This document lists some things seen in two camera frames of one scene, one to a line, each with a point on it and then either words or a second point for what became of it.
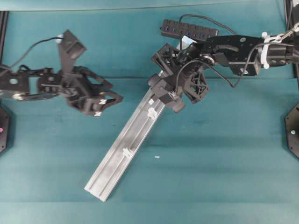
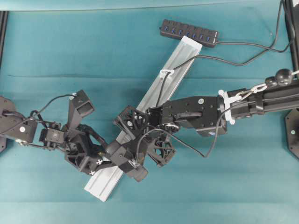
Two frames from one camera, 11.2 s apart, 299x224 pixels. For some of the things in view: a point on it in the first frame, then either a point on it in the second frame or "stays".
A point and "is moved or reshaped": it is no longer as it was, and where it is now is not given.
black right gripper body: (174, 61) to (146, 126)
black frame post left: (3, 18) stays
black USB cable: (209, 19) is moved or reshaped
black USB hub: (174, 28) stays
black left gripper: (87, 92) to (83, 142)
